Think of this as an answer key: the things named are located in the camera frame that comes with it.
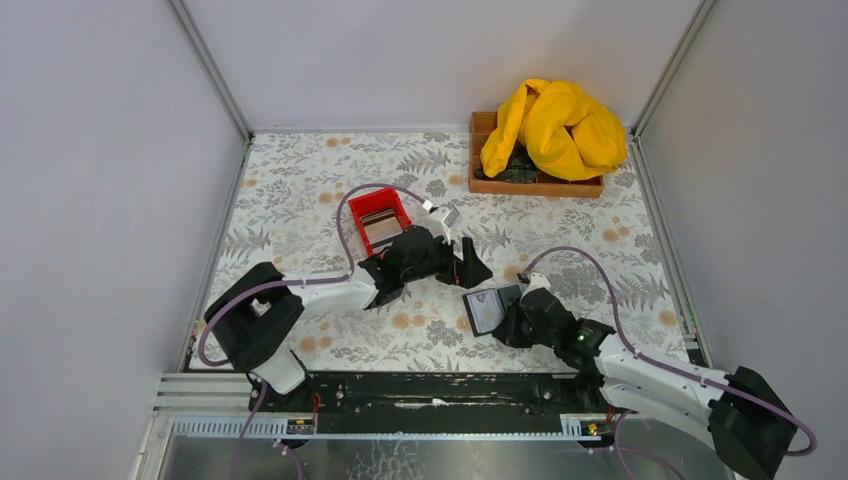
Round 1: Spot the black card holder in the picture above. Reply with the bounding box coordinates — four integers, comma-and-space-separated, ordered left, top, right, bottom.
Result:
462, 283, 526, 337

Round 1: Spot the red plastic bin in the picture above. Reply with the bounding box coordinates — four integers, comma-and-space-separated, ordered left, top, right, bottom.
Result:
347, 188, 412, 256

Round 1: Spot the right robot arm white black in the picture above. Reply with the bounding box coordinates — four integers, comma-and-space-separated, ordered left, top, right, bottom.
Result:
491, 288, 798, 479

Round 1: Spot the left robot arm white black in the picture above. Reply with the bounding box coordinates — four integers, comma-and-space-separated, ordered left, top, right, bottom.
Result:
198, 226, 492, 395

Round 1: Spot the dark green object in tray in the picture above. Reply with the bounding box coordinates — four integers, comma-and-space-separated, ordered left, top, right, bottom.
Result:
474, 147, 540, 184

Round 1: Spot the floral table mat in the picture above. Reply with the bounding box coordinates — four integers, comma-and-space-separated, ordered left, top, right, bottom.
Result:
208, 132, 687, 372

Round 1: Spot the wooden tray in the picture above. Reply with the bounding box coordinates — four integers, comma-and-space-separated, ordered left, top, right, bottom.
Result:
468, 111, 604, 199

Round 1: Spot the yellow cloth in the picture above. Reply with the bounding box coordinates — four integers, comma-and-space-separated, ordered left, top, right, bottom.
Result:
480, 79, 627, 181

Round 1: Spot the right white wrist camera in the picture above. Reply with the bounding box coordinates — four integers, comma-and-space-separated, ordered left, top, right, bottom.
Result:
523, 272, 551, 295

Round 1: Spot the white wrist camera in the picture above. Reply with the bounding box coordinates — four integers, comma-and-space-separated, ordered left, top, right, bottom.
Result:
424, 205, 460, 244
523, 272, 551, 295

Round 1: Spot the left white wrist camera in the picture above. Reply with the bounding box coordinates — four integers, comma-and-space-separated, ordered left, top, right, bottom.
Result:
424, 205, 460, 244

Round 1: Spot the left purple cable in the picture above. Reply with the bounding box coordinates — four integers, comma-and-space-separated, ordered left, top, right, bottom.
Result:
197, 183, 433, 368

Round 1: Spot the purple cable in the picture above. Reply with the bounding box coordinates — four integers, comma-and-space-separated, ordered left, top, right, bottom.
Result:
197, 183, 433, 368
521, 246, 819, 457

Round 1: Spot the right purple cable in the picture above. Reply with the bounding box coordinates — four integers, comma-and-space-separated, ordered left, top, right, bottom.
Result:
521, 246, 819, 457

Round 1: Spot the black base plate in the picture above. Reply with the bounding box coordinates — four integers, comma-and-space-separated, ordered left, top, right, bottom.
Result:
248, 371, 619, 435

